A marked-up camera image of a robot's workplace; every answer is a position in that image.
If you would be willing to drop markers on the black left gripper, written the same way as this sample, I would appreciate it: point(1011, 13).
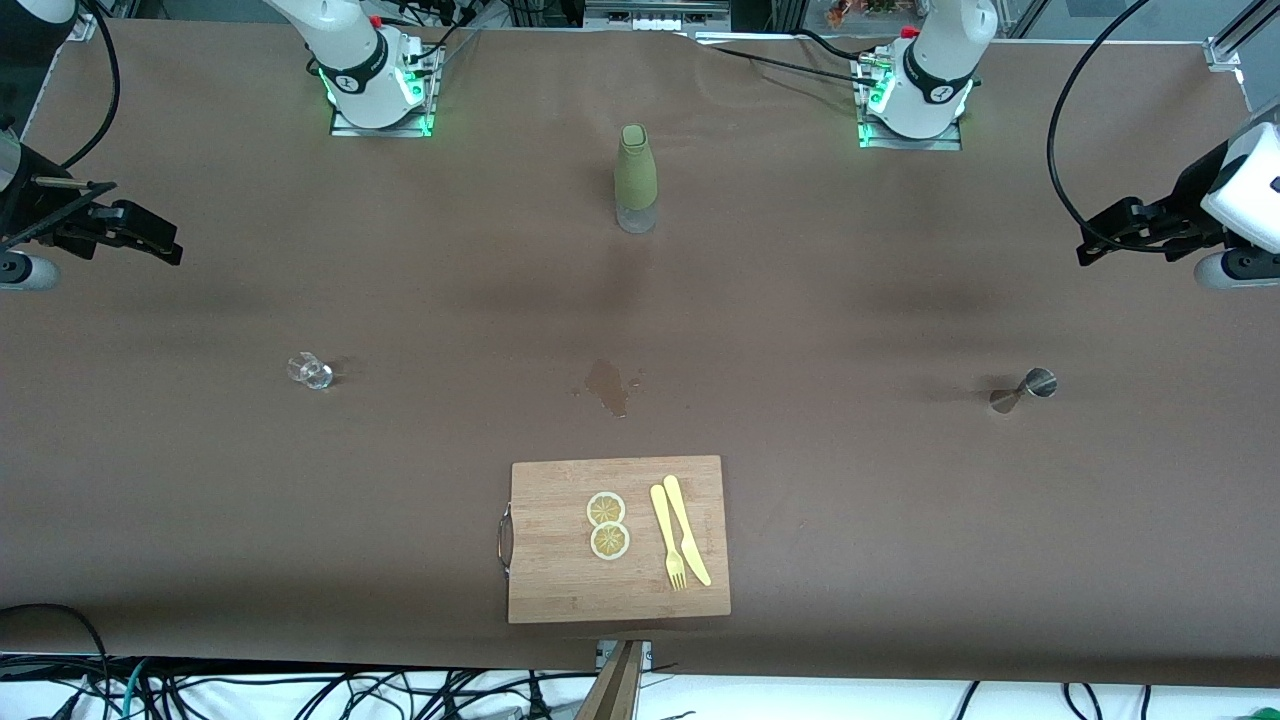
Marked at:
point(1183, 197)

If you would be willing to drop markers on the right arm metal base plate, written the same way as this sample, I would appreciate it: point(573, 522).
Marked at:
point(345, 130)

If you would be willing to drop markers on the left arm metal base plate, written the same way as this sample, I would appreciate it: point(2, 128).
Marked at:
point(950, 143)

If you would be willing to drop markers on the yellow plastic fork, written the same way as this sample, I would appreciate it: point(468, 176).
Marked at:
point(664, 525)

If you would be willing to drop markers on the clear glass shaker cup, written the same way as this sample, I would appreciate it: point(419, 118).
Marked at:
point(312, 372)

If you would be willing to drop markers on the yellow lemon slice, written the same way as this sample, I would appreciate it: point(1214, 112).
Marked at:
point(606, 509)
point(610, 541)

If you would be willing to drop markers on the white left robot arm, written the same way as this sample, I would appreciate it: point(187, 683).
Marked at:
point(940, 60)

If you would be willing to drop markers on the green sleeved glass bottle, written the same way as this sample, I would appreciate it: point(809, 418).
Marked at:
point(635, 170)

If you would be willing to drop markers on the yellow plastic knife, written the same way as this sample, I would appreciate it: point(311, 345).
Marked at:
point(688, 530)

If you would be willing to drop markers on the steel jigger measuring cup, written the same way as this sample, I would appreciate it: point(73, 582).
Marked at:
point(1030, 388)

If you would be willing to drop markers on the small metal bracket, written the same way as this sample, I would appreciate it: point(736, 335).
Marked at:
point(645, 652)

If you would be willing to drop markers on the spilled liquid puddle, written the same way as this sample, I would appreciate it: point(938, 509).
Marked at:
point(608, 385)

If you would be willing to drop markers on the wooden post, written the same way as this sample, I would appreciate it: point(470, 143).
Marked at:
point(612, 695)

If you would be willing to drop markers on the grey power strip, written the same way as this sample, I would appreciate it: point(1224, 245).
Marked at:
point(655, 15)

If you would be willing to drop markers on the aluminium frame profile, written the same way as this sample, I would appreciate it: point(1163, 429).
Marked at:
point(1240, 35)
point(80, 20)

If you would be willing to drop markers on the wooden cutting board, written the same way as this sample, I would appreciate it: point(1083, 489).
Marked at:
point(560, 580)

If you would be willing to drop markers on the brown table cover sheet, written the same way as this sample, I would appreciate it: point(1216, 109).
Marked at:
point(300, 500)

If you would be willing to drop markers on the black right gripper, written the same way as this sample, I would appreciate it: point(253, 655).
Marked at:
point(22, 208)

